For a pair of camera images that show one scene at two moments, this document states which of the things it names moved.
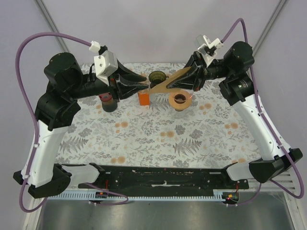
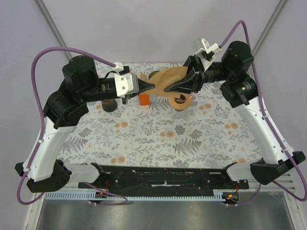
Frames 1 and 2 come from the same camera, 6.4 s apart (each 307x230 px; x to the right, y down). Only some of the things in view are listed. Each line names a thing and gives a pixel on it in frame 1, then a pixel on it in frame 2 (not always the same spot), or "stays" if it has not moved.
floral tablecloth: [209, 134] stays
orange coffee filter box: [144, 98] stays
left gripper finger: [123, 89] -> [142, 90]
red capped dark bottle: [108, 104] stays
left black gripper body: [113, 81] -> [125, 99]
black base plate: [169, 177] stays
